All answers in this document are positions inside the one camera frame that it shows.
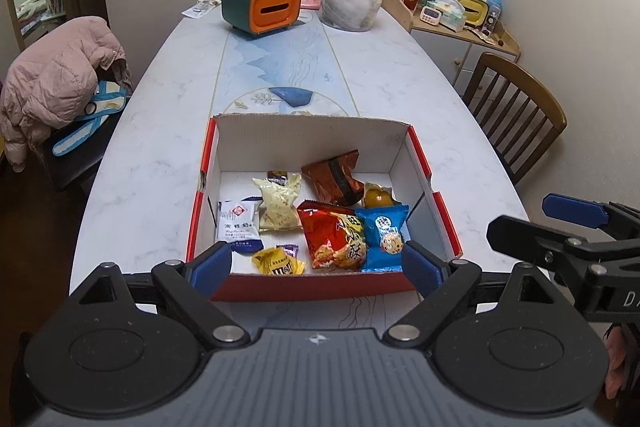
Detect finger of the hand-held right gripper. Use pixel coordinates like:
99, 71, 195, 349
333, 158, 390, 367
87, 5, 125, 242
486, 215, 608, 280
542, 193, 640, 238

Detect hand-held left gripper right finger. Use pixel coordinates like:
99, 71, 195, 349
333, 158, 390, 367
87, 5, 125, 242
382, 241, 568, 350

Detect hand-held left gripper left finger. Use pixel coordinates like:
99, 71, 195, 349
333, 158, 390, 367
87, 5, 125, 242
70, 241, 251, 350

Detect white and blue candy packet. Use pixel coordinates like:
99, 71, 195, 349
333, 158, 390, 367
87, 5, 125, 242
216, 198, 265, 254

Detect blue cookie packet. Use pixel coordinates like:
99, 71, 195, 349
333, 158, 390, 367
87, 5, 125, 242
354, 204, 410, 273

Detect yellow candy packet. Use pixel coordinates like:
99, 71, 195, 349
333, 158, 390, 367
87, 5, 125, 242
250, 246, 306, 277

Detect orange snack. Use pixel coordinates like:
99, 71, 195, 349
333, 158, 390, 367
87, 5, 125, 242
362, 181, 399, 210

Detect pale yellow snack packet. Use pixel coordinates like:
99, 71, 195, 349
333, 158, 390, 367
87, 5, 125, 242
251, 173, 303, 233

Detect red and yellow snack bag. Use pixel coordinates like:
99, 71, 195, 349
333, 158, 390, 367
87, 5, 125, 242
296, 200, 370, 271

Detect dark red snack bag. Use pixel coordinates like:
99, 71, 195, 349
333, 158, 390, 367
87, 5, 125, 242
301, 149, 365, 207

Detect white cardboard box red edges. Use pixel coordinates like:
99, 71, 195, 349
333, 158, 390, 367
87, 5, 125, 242
185, 112, 464, 303

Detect person's right hand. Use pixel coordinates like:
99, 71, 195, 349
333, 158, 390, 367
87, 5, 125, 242
602, 323, 629, 399

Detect wooden chair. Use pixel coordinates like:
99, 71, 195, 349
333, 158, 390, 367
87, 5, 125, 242
462, 52, 569, 186

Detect dark chair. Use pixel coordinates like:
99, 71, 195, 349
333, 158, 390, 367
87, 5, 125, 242
42, 107, 124, 193

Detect blue and white bag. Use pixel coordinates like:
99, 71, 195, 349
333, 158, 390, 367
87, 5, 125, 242
52, 80, 129, 157

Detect wooden corner cabinet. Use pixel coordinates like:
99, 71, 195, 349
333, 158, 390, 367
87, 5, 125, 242
383, 0, 521, 88

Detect yellow tissue box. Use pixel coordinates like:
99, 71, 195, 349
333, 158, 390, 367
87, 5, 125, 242
457, 0, 490, 27

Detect green and white tissue pack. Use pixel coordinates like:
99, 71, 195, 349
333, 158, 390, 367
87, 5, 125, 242
439, 0, 469, 32

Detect pink puffer jacket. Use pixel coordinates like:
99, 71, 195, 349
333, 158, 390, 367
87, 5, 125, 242
0, 16, 134, 173

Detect white paper card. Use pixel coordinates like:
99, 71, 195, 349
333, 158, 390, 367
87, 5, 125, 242
181, 0, 224, 19

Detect orange and green tissue box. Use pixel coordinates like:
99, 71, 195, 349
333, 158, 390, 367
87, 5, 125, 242
221, 0, 304, 39

